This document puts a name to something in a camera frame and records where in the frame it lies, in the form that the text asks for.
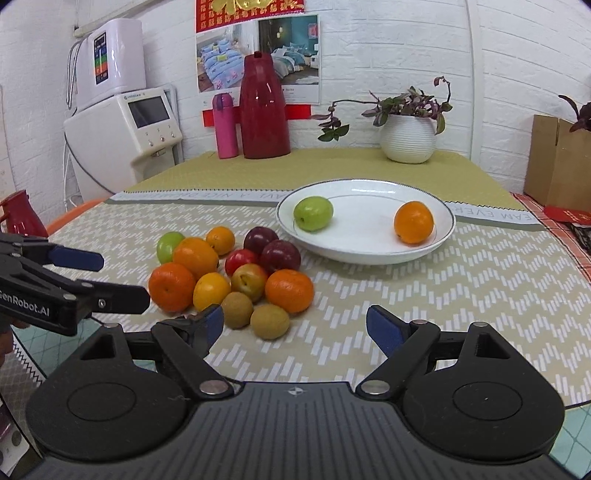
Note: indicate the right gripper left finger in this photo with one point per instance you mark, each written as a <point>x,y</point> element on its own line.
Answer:
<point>183,343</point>

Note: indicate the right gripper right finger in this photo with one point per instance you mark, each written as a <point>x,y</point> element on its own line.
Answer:
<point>407,347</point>

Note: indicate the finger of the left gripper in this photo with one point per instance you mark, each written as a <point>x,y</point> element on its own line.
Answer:
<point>103,297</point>
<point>44,253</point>

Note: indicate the orange tangerine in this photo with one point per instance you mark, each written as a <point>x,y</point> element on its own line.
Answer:
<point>171,286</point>
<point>291,290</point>

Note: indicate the yellow orange citrus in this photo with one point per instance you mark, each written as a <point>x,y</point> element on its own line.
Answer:
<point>210,289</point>

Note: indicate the brown kiwi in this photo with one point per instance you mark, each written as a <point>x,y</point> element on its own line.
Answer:
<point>237,310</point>
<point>269,322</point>

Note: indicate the green apple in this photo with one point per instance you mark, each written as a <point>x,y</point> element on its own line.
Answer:
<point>313,213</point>
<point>166,245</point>

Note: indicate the orange mandarin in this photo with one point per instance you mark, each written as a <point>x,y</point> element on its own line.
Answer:
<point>197,256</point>

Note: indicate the small red apple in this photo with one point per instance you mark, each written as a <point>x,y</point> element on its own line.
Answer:
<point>238,258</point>

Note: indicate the small orange kumquat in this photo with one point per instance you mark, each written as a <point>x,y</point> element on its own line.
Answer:
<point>221,239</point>

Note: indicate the large orange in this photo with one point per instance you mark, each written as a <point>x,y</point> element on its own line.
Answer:
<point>413,223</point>

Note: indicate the dark red plum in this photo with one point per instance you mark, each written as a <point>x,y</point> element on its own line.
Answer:
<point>280,255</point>
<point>258,238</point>

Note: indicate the person's left hand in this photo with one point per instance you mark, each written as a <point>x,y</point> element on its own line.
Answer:
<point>6,336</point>

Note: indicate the small red pitcher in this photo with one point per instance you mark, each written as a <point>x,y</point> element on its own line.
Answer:
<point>19,216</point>

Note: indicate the white ceramic plate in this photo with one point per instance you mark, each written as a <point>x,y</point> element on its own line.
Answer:
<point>362,227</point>

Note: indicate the white water dispenser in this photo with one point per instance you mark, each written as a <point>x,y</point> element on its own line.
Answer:
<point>123,140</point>

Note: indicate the plaid orange cloth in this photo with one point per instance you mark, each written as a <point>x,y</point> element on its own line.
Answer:
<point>561,232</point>

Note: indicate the white water purifier box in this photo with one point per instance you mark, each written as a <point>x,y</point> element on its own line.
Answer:
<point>110,61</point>

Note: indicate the red envelope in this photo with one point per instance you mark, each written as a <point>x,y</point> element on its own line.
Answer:
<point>570,216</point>

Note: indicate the white plant pot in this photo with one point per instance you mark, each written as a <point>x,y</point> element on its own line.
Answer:
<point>408,139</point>

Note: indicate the pink water bottle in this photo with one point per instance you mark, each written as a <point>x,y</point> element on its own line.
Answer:
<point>224,126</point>

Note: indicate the tall red thermos jug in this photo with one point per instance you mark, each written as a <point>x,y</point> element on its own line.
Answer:
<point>263,118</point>

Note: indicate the cardboard box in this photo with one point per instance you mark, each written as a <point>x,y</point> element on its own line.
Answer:
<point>558,172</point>

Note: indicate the purple green trailing plant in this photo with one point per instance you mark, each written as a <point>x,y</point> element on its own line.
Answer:
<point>414,102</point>

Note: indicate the dark purple plant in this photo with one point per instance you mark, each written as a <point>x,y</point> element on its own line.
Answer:
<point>583,115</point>

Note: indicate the red fu banner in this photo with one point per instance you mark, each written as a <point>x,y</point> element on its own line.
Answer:
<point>212,14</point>

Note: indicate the bedding poster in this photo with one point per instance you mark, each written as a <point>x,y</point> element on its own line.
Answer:
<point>294,45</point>

